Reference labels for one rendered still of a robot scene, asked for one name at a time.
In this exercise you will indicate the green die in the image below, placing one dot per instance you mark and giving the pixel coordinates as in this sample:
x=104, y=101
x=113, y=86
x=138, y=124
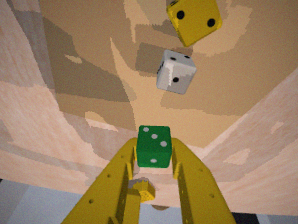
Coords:
x=154, y=146

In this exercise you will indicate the tan square mat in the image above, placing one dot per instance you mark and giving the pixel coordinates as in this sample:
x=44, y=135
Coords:
x=105, y=55

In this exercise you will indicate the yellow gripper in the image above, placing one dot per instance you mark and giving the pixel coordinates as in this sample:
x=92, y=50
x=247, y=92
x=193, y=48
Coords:
x=200, y=197

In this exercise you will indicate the yellow die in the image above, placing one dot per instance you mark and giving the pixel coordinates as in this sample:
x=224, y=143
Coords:
x=194, y=19

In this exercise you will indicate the white die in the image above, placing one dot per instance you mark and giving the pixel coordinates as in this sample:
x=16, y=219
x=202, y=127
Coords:
x=175, y=72

